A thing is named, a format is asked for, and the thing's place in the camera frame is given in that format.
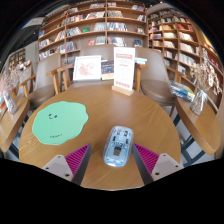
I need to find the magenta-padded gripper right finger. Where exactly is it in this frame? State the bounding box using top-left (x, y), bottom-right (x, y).
top-left (131, 143), bottom-right (184, 186)

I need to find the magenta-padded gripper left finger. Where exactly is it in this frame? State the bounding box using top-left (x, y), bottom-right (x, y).
top-left (41, 143), bottom-right (92, 186)

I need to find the transparent blue computer mouse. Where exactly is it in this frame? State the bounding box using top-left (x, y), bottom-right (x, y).
top-left (102, 125), bottom-right (134, 168)

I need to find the green blob-shaped mouse pad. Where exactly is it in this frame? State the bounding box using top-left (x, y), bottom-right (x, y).
top-left (31, 100), bottom-right (90, 146)

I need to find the round wooden side table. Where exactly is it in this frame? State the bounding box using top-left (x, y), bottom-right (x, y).
top-left (0, 96), bottom-right (31, 158)
top-left (174, 96), bottom-right (224, 166)

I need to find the colourful book pile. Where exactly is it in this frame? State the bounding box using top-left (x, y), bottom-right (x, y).
top-left (169, 79), bottom-right (196, 102)

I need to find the glass vase with dried flowers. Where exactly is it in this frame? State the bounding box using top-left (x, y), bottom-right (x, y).
top-left (0, 64), bottom-right (24, 115)
top-left (189, 48), bottom-right (223, 116)

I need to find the beige padded wooden armchair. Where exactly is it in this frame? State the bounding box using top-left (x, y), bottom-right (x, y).
top-left (19, 53), bottom-right (68, 109)
top-left (61, 44), bottom-right (144, 89)
top-left (134, 46), bottom-right (181, 116)

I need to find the white framed picture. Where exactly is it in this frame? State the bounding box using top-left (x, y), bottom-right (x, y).
top-left (72, 54), bottom-right (102, 82)

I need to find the white sign on wooden base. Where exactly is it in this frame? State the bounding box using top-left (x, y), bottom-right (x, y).
top-left (111, 46), bottom-right (137, 97)

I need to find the dark book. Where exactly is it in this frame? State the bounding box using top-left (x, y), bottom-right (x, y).
top-left (100, 60), bottom-right (115, 81)

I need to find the small distant bookshelf unit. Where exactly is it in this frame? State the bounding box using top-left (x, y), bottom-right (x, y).
top-left (8, 48), bottom-right (28, 73)

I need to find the curved wooden bookshelf unit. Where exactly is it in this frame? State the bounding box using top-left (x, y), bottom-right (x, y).
top-left (146, 8), bottom-right (224, 108)

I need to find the wide wooden bookshelf unit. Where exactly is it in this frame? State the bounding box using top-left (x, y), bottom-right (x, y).
top-left (37, 0), bottom-right (148, 66)

